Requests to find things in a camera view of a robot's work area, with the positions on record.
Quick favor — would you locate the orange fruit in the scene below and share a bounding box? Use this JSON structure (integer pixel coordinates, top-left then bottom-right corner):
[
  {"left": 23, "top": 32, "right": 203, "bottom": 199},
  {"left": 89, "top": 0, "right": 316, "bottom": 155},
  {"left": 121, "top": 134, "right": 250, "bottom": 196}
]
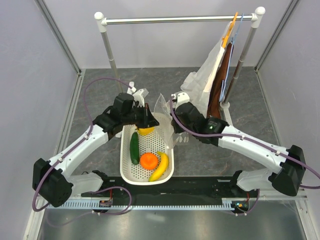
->
[{"left": 139, "top": 152, "right": 159, "bottom": 170}]

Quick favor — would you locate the white hanging garment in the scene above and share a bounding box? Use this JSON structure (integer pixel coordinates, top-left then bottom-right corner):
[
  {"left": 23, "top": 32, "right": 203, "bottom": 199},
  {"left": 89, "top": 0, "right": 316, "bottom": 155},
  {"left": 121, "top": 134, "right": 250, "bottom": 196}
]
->
[{"left": 180, "top": 22, "right": 231, "bottom": 117}]

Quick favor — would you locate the white slotted cable duct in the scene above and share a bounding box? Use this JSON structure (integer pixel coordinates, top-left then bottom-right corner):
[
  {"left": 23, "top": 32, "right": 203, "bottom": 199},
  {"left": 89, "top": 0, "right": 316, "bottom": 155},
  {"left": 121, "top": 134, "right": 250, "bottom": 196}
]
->
[{"left": 47, "top": 198, "right": 250, "bottom": 211}]

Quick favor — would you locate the green cucumber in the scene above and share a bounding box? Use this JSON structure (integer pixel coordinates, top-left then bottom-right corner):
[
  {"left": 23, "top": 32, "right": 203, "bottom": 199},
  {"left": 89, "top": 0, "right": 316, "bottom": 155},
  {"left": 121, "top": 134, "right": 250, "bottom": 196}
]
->
[{"left": 129, "top": 132, "right": 140, "bottom": 165}]

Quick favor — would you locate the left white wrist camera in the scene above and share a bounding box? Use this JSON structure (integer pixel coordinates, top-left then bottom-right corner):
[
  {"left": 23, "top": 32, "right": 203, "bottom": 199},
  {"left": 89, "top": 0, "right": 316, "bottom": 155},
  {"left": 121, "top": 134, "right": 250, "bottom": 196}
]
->
[{"left": 127, "top": 87, "right": 149, "bottom": 107}]

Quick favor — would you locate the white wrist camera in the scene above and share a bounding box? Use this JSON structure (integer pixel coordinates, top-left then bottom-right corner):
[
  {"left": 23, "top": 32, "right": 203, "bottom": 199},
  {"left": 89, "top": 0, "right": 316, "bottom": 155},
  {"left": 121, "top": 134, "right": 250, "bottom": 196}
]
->
[
  {"left": 171, "top": 91, "right": 190, "bottom": 104},
  {"left": 127, "top": 87, "right": 149, "bottom": 107}
]

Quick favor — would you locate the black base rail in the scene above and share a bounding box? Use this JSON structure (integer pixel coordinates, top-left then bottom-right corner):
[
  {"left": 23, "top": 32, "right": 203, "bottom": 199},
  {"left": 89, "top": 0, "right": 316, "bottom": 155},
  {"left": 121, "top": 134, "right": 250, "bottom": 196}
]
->
[{"left": 79, "top": 175, "right": 261, "bottom": 203}]

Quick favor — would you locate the orange clothes hanger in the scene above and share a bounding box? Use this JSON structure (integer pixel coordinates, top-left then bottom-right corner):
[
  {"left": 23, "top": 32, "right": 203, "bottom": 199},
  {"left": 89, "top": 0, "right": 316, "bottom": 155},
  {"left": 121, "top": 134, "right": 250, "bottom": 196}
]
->
[{"left": 221, "top": 12, "right": 238, "bottom": 49}]

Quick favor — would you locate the yellow banana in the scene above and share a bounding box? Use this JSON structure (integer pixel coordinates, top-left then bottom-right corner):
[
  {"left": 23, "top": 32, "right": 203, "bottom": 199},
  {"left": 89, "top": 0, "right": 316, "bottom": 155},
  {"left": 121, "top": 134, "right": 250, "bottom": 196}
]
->
[{"left": 148, "top": 151, "right": 169, "bottom": 182}]

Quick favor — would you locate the white perforated plastic basket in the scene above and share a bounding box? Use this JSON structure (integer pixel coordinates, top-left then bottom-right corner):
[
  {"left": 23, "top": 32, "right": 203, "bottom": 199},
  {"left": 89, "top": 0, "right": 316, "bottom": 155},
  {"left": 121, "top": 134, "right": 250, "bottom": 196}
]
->
[{"left": 120, "top": 112, "right": 175, "bottom": 186}]

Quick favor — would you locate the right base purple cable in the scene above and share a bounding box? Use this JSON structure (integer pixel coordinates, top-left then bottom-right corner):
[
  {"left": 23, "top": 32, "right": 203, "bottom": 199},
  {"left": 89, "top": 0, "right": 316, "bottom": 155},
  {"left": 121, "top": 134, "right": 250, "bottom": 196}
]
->
[{"left": 224, "top": 188, "right": 261, "bottom": 217}]

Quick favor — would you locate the white metal clothes rack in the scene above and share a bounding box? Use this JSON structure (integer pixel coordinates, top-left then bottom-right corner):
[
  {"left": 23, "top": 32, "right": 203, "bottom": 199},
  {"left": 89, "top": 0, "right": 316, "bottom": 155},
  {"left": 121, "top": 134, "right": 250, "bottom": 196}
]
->
[{"left": 94, "top": 6, "right": 266, "bottom": 119}]

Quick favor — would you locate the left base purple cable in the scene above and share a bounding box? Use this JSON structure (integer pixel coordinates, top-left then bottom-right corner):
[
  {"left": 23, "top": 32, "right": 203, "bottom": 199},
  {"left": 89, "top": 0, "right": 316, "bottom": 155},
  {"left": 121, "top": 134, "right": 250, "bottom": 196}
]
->
[{"left": 46, "top": 185, "right": 133, "bottom": 228}]

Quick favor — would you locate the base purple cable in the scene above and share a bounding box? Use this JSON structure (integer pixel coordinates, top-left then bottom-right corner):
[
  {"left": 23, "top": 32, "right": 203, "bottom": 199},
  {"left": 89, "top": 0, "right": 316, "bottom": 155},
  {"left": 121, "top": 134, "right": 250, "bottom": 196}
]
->
[
  {"left": 46, "top": 185, "right": 133, "bottom": 228},
  {"left": 224, "top": 188, "right": 261, "bottom": 217}
]

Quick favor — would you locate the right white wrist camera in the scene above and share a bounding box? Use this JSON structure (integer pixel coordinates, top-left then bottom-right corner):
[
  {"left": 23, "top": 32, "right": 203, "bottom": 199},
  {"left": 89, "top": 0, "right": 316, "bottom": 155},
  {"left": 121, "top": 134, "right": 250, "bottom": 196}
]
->
[{"left": 171, "top": 91, "right": 190, "bottom": 104}]

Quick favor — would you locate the yellow bell pepper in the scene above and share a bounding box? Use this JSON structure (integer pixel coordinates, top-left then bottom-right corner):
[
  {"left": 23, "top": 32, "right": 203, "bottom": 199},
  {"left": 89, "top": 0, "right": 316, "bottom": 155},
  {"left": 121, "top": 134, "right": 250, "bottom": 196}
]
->
[{"left": 136, "top": 127, "right": 155, "bottom": 136}]

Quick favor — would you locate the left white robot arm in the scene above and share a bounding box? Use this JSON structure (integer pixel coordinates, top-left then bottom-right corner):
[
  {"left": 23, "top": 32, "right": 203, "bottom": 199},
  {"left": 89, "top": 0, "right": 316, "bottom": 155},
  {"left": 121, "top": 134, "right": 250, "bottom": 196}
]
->
[{"left": 32, "top": 91, "right": 160, "bottom": 207}]

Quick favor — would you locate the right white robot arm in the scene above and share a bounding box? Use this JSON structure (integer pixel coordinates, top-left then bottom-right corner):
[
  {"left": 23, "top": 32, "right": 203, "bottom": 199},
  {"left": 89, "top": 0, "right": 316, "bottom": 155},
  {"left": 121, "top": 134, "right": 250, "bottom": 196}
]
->
[{"left": 172, "top": 102, "right": 306, "bottom": 197}]

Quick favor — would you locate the blue clothes hanger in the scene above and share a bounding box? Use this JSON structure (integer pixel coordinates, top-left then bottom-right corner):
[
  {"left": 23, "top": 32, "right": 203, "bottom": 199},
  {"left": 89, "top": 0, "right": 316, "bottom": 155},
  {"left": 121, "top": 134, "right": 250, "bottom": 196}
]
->
[{"left": 219, "top": 12, "right": 245, "bottom": 103}]

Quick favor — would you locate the clear zip top bag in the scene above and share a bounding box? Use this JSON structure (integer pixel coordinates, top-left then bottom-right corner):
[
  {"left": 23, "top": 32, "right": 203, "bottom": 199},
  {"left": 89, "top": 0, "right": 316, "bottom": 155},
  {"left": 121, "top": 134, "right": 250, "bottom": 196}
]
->
[{"left": 152, "top": 92, "right": 190, "bottom": 151}]

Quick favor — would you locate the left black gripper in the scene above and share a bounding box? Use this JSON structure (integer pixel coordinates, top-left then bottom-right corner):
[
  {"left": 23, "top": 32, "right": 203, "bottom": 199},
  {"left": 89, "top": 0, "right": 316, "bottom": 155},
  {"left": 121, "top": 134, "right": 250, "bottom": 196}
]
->
[{"left": 122, "top": 103, "right": 159, "bottom": 129}]

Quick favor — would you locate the brown hanging cloth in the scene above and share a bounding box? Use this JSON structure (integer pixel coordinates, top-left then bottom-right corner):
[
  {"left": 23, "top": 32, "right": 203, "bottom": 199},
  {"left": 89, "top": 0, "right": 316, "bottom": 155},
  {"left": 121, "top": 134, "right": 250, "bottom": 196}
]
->
[{"left": 206, "top": 43, "right": 232, "bottom": 119}]

